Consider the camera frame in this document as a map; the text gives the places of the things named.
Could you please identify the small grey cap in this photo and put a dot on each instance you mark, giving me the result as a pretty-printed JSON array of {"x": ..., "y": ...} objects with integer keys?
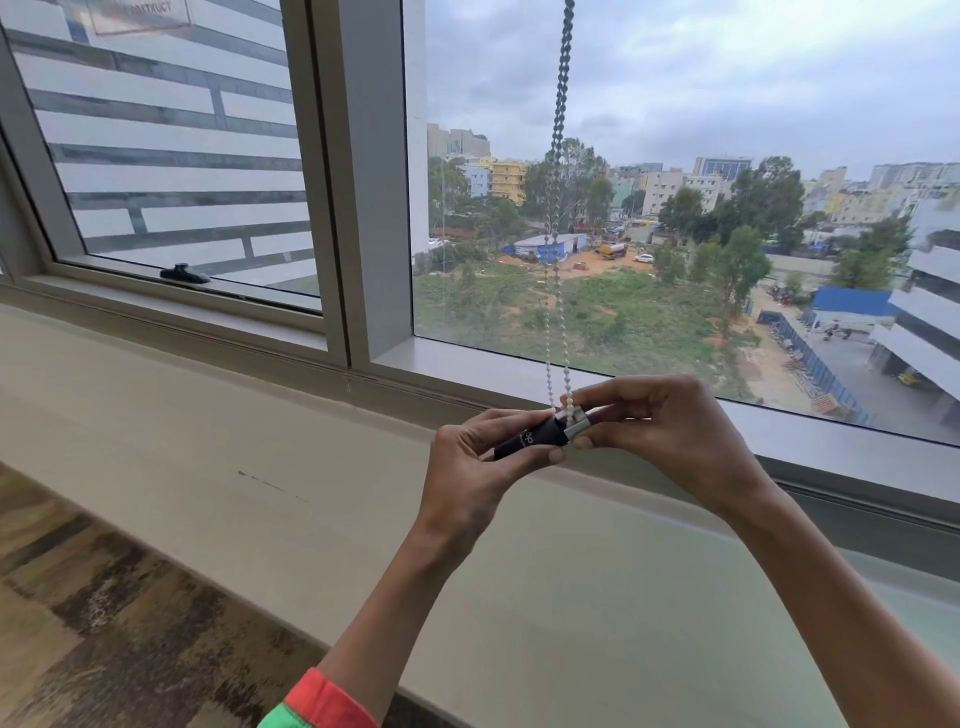
[{"x": 581, "y": 422}]

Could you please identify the person's left forearm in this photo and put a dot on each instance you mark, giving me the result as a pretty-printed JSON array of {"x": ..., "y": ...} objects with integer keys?
[{"x": 390, "y": 630}]

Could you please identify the person's right hand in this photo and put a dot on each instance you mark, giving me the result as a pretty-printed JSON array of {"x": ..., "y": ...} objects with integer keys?
[{"x": 675, "y": 442}]

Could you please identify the grey aluminium window frame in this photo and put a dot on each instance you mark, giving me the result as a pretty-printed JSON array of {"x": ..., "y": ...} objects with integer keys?
[{"x": 352, "y": 225}]

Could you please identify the person's left hand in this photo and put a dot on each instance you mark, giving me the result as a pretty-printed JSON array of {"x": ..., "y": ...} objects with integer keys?
[{"x": 469, "y": 487}]

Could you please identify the person's right forearm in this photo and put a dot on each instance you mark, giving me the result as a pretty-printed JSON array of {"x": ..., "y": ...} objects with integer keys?
[{"x": 847, "y": 615}]

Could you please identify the orange triangle window sticker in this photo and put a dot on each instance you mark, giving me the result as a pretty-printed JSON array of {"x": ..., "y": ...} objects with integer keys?
[{"x": 139, "y": 13}]

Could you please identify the person's left green sleeve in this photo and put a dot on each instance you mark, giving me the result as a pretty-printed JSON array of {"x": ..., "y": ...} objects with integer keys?
[{"x": 319, "y": 705}]

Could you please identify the black cylindrical chain weight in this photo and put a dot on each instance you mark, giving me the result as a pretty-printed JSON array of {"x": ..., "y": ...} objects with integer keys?
[{"x": 536, "y": 436}]

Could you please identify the tall white balconied building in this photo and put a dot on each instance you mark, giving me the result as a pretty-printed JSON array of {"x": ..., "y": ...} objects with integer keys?
[{"x": 926, "y": 315}]

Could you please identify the white grey-striped building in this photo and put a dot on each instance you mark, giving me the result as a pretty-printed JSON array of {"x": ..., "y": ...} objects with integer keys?
[{"x": 187, "y": 150}]

